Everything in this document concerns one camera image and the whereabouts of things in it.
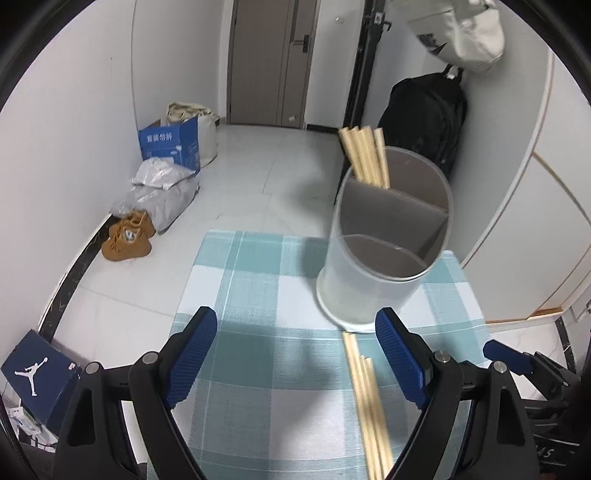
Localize white grey utensil holder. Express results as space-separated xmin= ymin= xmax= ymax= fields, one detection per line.
xmin=315 ymin=147 xmax=454 ymax=333

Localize black hanging backpack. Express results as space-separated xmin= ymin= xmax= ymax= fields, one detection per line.
xmin=378 ymin=65 xmax=468 ymax=178

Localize teal plaid tablecloth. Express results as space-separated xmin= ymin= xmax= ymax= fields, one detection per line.
xmin=171 ymin=230 xmax=492 ymax=480

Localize tan suede shoe far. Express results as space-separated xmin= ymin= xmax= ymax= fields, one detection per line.
xmin=108 ymin=210 xmax=156 ymax=238

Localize grey brown door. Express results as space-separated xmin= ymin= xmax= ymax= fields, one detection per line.
xmin=228 ymin=0 xmax=318 ymax=129

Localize white power strip with cables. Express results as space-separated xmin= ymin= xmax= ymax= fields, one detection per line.
xmin=6 ymin=401 xmax=57 ymax=451

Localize navy Jordan shoe box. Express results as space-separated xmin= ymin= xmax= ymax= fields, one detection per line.
xmin=1 ymin=330 xmax=81 ymax=435

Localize blue cardboard box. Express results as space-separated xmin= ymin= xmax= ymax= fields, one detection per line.
xmin=138 ymin=125 xmax=200 ymax=172

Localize grey plastic mailer bags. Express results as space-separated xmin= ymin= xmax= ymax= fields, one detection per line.
xmin=110 ymin=157 xmax=199 ymax=233

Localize black tripod stand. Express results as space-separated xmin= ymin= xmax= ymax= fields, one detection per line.
xmin=342 ymin=0 xmax=392 ymax=127

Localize tan suede shoe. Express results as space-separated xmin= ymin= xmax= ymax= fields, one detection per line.
xmin=108 ymin=210 xmax=156 ymax=238
xmin=101 ymin=227 xmax=152 ymax=262

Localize beige cloth bag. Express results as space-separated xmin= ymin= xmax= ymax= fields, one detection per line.
xmin=166 ymin=102 xmax=221 ymax=167

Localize tan suede shoe near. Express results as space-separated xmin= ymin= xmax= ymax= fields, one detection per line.
xmin=101 ymin=227 xmax=152 ymax=262

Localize white canvas tote bag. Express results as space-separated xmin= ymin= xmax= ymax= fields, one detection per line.
xmin=393 ymin=0 xmax=505 ymax=73

